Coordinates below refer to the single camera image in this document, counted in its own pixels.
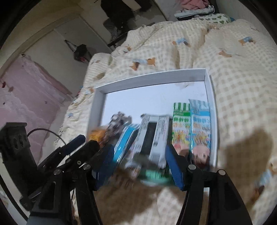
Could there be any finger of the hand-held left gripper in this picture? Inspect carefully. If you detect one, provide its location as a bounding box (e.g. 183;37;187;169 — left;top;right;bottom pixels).
38;134;86;171
64;140;100;167

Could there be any green striped snack packet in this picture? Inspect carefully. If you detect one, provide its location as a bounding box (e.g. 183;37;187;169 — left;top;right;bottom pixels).
172;102;192;156

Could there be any pink crumpled cloth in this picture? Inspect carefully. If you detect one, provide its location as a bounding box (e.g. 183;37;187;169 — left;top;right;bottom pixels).
181;0;209;10

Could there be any blue cartoon snack packet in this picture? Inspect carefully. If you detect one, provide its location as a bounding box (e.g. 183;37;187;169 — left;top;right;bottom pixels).
188;98;212;168

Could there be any pile of clothes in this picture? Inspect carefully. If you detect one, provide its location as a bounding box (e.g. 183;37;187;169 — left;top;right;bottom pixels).
174;5;216;19

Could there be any teal green snack packet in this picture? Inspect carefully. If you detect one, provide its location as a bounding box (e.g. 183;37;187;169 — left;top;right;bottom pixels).
130;166;174;187

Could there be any packaged orange bread bun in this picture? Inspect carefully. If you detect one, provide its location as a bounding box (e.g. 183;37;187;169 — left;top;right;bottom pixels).
89;128;109;143

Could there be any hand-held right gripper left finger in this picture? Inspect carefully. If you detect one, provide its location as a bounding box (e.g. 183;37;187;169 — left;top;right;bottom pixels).
27;144;115;225

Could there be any grey striped chair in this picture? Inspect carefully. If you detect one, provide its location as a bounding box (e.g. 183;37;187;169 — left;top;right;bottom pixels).
103;19;128;47

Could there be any white shallow cardboard box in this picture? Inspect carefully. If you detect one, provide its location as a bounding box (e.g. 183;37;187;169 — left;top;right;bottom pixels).
87;68;218;173

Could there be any brown patterned snack packet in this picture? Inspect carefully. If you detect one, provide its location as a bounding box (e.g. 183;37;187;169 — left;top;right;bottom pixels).
104;111;132;143

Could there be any grey white snack packet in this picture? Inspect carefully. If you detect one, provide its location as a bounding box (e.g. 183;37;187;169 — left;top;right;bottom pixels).
130;114;171;169

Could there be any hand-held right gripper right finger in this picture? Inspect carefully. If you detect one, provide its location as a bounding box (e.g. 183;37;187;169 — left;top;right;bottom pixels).
165;144;253;225

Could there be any black cable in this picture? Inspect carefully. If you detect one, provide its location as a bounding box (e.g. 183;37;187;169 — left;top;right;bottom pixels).
26;128;68;148

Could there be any beige checked dog-print blanket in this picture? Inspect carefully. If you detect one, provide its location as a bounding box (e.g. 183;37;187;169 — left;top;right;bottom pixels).
54;18;277;225

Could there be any heart-print pillow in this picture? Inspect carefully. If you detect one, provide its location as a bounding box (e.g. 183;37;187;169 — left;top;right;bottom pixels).
192;13;232;26

